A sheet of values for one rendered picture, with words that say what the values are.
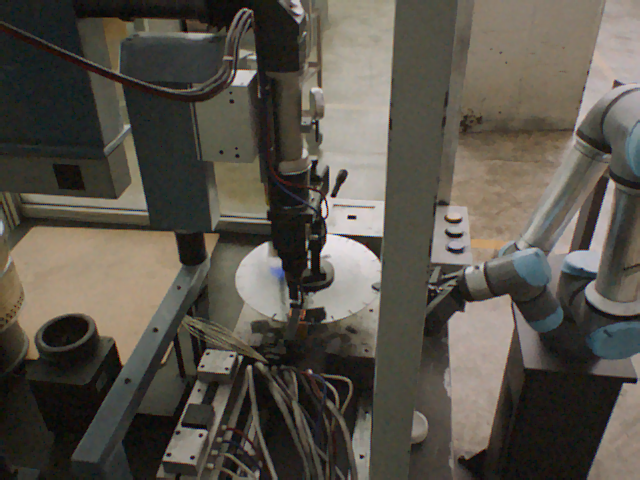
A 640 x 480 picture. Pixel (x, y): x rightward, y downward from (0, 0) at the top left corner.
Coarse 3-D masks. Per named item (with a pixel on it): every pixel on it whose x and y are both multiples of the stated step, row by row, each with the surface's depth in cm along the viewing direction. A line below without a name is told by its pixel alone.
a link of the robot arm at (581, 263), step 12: (576, 252) 136; (588, 252) 136; (564, 264) 134; (576, 264) 131; (588, 264) 131; (564, 276) 134; (576, 276) 131; (588, 276) 129; (564, 288) 134; (576, 288) 130; (564, 300) 136; (564, 312) 137
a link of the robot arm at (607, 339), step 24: (624, 96) 104; (624, 120) 101; (624, 144) 100; (624, 168) 102; (624, 192) 105; (624, 216) 107; (624, 240) 109; (600, 264) 117; (624, 264) 112; (600, 288) 118; (624, 288) 115; (576, 312) 128; (600, 312) 119; (624, 312) 116; (600, 336) 119; (624, 336) 118
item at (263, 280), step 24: (336, 240) 145; (264, 264) 138; (336, 264) 137; (360, 264) 137; (240, 288) 130; (264, 288) 130; (288, 288) 130; (336, 288) 130; (360, 288) 130; (264, 312) 124; (288, 312) 124; (312, 312) 123; (336, 312) 123
